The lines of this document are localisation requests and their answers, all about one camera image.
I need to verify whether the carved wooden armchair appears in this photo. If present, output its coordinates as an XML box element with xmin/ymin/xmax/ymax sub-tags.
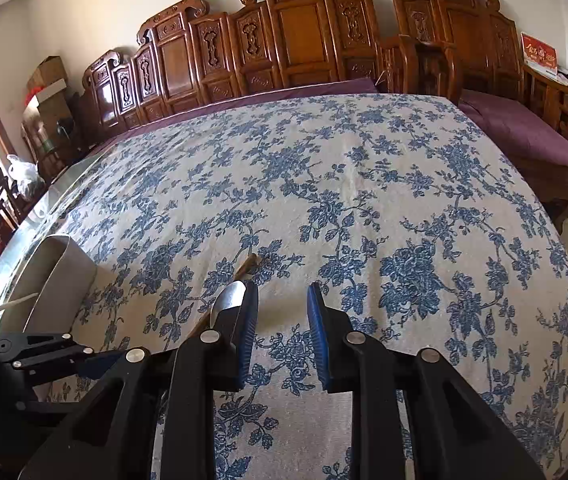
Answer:
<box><xmin>391</xmin><ymin>0</ymin><xmax>568</xmax><ymax>233</ymax></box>

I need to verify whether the carved wooden sofa bench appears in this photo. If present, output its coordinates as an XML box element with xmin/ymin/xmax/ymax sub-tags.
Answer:
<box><xmin>81</xmin><ymin>0</ymin><xmax>465</xmax><ymax>133</ymax></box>

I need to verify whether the purple armchair cushion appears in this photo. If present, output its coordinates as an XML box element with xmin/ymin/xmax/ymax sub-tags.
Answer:
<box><xmin>458</xmin><ymin>89</ymin><xmax>568</xmax><ymax>167</ymax></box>

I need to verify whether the red calendar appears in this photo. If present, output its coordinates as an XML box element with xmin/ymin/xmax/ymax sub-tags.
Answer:
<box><xmin>520</xmin><ymin>32</ymin><xmax>559</xmax><ymax>79</ymax></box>

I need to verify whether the brown wooden chopstick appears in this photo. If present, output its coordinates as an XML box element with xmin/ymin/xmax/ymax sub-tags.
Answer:
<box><xmin>183</xmin><ymin>254</ymin><xmax>263</xmax><ymax>343</ymax></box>

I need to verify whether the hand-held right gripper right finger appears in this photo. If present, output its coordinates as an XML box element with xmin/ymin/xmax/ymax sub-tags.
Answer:
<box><xmin>306</xmin><ymin>281</ymin><xmax>547</xmax><ymax>480</ymax></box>

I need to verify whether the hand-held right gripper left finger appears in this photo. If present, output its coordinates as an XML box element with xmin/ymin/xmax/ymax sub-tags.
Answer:
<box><xmin>18</xmin><ymin>280</ymin><xmax>259</xmax><ymax>480</ymax></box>

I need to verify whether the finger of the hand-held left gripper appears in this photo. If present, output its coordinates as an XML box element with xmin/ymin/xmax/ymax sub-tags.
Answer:
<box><xmin>0</xmin><ymin>332</ymin><xmax>132</xmax><ymax>386</ymax></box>

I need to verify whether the white utensil organizer tray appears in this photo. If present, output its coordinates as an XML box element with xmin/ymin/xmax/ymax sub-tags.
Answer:
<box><xmin>0</xmin><ymin>235</ymin><xmax>98</xmax><ymax>332</ymax></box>

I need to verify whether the white plastic bag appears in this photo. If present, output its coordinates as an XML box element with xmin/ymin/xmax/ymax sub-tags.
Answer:
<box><xmin>6</xmin><ymin>154</ymin><xmax>40</xmax><ymax>197</ymax></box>

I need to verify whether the blue floral tablecloth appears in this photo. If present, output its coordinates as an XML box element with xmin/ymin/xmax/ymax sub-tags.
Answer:
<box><xmin>0</xmin><ymin>91</ymin><xmax>568</xmax><ymax>480</ymax></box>

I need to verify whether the metal spoon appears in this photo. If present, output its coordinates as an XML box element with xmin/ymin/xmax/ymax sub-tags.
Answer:
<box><xmin>212</xmin><ymin>281</ymin><xmax>247</xmax><ymax>327</ymax></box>

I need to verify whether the white plastic spoon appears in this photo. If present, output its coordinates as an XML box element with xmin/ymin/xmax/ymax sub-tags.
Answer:
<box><xmin>0</xmin><ymin>294</ymin><xmax>40</xmax><ymax>317</ymax></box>

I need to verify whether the cardboard box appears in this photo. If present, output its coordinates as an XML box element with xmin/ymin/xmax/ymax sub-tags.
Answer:
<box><xmin>26</xmin><ymin>56</ymin><xmax>72</xmax><ymax>107</ymax></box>

